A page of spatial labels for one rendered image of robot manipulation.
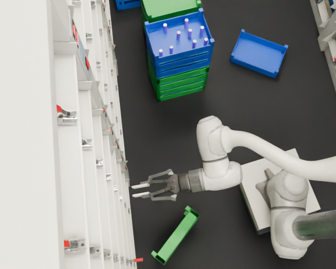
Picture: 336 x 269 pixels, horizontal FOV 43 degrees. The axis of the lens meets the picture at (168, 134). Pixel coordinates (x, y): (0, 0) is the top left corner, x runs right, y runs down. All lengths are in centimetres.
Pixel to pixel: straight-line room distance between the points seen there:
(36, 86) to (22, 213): 20
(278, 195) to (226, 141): 49
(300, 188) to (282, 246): 26
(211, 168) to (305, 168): 35
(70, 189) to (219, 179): 87
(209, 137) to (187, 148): 87
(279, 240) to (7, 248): 147
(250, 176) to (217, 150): 61
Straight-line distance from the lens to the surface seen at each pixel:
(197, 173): 167
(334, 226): 163
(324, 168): 153
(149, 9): 249
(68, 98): 96
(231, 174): 165
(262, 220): 218
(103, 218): 127
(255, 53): 277
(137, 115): 254
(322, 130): 267
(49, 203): 64
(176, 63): 219
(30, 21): 76
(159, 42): 219
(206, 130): 161
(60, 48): 99
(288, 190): 195
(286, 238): 192
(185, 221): 219
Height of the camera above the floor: 237
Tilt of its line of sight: 71 degrees down
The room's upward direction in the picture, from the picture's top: straight up
